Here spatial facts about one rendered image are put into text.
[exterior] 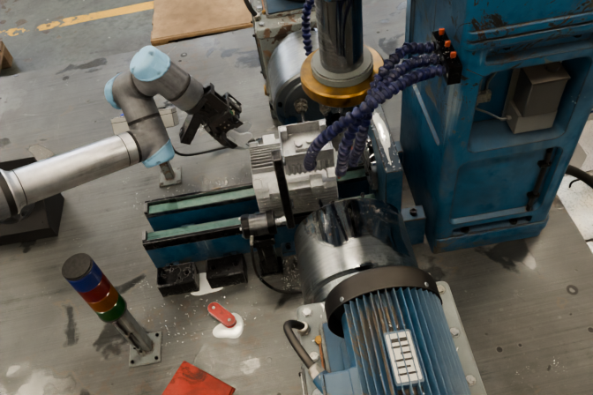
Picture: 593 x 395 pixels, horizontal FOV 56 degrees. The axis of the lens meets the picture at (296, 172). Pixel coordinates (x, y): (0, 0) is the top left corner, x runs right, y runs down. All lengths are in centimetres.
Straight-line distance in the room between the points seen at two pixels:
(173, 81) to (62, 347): 76
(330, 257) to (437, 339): 35
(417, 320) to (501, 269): 73
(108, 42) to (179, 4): 53
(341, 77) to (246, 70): 97
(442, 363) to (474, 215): 68
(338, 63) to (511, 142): 40
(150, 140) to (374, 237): 53
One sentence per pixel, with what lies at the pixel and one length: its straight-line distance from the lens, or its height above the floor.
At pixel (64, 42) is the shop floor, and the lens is 407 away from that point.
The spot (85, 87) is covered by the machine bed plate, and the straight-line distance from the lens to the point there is 223.
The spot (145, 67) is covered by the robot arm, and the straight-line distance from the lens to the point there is 119.
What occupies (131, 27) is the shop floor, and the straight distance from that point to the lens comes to 397.
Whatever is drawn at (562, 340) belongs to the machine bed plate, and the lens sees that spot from 147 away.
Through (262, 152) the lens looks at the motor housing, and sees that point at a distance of 134.
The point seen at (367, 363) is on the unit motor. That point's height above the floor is 134.
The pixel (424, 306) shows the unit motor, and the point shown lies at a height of 134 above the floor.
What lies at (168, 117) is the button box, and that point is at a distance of 156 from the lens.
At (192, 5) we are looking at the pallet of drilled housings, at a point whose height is 15.
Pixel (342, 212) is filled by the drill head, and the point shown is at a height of 116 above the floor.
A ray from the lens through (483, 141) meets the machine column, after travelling 123.
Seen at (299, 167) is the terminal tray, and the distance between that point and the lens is 131.
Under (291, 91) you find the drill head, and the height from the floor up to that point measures 111.
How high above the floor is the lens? 210
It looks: 50 degrees down
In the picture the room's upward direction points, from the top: 10 degrees counter-clockwise
